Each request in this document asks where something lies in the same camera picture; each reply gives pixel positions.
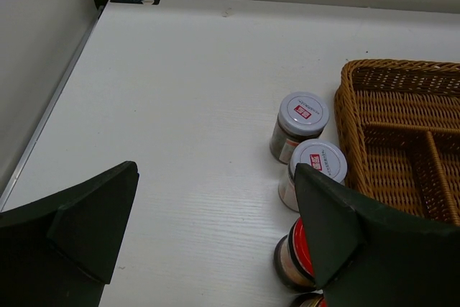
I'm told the brown wicker divided basket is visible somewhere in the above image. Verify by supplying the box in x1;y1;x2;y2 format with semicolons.
334;59;459;225

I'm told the red-lid sauce jar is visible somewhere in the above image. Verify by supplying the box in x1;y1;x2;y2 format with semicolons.
273;217;317;293
289;293;327;307

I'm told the far grey-lid spice jar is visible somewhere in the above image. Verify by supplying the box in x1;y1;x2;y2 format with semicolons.
270;91;330;164

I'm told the near grey-lid spice jar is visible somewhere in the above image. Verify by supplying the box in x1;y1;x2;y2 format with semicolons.
277;139;348;212

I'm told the near red-lid sauce jar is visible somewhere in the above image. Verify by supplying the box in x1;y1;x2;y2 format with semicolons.
289;293;327;307

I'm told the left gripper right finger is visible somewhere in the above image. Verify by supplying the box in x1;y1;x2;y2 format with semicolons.
300;180;459;306

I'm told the far red-lid sauce jar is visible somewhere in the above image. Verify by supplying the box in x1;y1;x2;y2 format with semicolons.
273;217;317;293

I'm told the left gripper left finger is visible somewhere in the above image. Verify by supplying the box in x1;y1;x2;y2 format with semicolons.
1;161;139;306

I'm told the grey-lid spice jar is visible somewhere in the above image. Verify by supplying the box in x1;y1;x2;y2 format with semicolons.
277;139;348;212
270;91;330;164

